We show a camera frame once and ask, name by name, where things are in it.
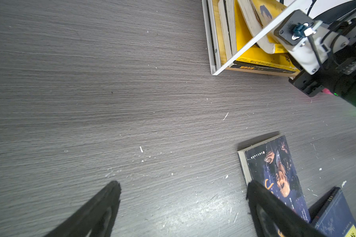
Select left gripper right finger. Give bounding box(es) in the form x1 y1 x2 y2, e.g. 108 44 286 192
246 180 324 237

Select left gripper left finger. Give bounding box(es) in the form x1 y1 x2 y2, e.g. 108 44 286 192
46 181 121 237

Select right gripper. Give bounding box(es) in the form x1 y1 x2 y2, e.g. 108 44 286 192
291 46 356 98

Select purple book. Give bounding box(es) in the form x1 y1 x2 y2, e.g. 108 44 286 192
238 135 311 223

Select navy book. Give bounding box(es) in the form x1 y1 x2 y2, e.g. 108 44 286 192
311 187 356 237

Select yellow cartoon book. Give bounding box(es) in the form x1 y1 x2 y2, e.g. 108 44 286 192
237 0 287 54
232 0 300 73

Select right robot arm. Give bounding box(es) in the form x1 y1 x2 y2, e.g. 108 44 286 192
291 1 356 107

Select black book yellow spine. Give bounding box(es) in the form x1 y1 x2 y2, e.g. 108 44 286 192
226 63 299 78

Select wooden white-framed bookshelf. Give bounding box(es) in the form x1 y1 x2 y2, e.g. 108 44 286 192
202 1 301 76

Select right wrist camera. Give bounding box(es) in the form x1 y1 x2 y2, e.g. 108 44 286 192
273 9 351 75

